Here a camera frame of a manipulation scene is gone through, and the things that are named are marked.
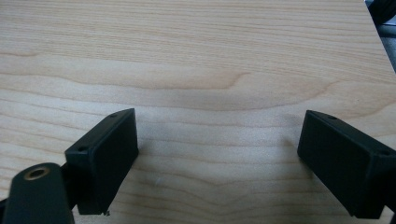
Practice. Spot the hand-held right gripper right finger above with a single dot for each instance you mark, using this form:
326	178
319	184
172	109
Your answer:
345	161

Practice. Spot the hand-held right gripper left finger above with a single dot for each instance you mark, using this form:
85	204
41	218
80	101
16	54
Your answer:
102	161

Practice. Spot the dark object beyond table edge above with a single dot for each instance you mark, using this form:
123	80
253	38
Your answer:
382	9

